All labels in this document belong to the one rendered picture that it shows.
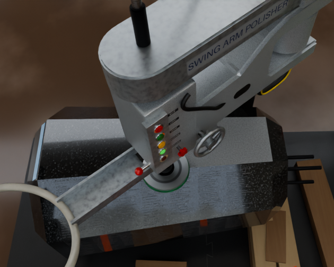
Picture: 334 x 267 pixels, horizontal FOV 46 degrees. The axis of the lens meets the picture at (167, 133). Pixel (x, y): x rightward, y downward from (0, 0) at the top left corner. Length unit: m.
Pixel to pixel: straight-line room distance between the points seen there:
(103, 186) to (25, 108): 1.81
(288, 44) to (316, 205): 1.29
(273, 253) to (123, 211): 0.91
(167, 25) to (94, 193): 0.74
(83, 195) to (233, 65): 0.75
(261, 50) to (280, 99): 1.71
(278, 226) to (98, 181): 1.21
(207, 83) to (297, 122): 1.70
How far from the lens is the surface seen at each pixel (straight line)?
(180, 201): 1.92
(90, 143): 1.98
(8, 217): 2.91
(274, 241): 2.40
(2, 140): 3.21
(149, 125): 1.16
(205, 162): 1.86
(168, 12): 1.19
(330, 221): 2.65
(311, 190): 2.69
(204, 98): 1.37
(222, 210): 1.95
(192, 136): 1.46
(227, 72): 1.42
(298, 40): 1.65
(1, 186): 1.62
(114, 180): 1.58
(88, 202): 1.57
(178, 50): 1.09
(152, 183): 1.77
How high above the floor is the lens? 2.50
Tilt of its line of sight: 60 degrees down
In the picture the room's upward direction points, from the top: 8 degrees counter-clockwise
